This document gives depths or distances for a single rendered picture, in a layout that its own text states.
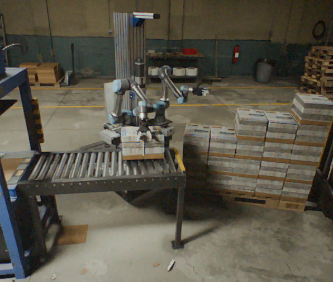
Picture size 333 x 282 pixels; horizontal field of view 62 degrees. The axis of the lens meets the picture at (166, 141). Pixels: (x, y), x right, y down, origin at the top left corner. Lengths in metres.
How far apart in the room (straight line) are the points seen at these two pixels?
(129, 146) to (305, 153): 1.86
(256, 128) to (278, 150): 0.35
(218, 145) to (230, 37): 7.17
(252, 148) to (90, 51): 7.17
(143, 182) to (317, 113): 1.84
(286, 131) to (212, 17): 7.06
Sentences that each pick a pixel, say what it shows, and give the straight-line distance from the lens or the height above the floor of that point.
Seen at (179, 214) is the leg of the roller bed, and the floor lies 0.39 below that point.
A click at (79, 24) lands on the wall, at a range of 9.38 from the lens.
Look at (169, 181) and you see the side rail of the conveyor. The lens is 2.35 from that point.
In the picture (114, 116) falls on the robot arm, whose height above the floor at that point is 1.03.
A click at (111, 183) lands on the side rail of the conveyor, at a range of 2.32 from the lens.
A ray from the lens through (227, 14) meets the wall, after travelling 9.87.
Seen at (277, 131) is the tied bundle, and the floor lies 0.97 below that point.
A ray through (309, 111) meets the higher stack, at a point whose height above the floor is 1.20.
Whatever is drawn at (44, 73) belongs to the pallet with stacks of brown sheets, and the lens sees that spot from 8.65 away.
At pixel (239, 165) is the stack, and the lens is 3.20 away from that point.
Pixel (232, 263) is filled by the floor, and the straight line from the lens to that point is 2.79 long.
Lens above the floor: 2.03
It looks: 25 degrees down
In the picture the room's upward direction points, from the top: 2 degrees clockwise
